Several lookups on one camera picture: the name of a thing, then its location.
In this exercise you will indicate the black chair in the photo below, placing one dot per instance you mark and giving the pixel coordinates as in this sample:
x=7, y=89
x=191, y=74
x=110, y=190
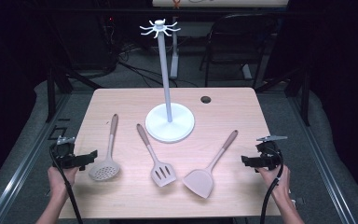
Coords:
x=239, y=46

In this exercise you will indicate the white table leg post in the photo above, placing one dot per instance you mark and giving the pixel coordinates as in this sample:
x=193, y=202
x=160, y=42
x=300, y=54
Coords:
x=174, y=59

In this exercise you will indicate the white table foot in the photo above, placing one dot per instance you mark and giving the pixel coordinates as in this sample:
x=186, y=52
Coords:
x=247, y=72

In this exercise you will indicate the white utensil rack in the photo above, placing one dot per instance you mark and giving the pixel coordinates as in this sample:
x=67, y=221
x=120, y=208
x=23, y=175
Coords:
x=169, y=124

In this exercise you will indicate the aluminium floor rail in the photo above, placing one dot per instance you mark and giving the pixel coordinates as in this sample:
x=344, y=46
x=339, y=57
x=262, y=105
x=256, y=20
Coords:
x=323, y=168
x=21, y=168

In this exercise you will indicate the person's left hand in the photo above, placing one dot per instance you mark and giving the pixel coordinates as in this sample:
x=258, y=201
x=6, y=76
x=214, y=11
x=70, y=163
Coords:
x=57, y=183

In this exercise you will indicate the beige perforated skimmer spoon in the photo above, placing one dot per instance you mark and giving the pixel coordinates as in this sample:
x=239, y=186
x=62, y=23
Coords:
x=104, y=171

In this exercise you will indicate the beige solid spatula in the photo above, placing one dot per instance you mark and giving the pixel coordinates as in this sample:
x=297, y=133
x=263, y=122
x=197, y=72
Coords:
x=200, y=182

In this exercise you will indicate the dark equipment with red light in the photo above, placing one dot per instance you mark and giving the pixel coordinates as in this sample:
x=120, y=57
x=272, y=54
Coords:
x=84, y=37

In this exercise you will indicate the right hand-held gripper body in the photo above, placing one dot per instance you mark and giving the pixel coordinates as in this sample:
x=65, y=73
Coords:
x=268, y=155

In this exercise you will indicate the beige slotted spatula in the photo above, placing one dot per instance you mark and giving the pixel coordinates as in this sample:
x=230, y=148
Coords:
x=163, y=174

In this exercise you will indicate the grey table bracket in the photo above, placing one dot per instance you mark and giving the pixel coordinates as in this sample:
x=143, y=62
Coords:
x=298, y=201

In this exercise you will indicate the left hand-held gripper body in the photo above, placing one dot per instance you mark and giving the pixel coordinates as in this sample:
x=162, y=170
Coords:
x=65, y=157

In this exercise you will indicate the black metal frame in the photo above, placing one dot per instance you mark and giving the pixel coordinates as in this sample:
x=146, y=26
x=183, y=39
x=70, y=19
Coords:
x=305, y=99
x=51, y=93

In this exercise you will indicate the person's right hand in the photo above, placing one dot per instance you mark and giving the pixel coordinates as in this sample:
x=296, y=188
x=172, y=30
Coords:
x=279, y=186

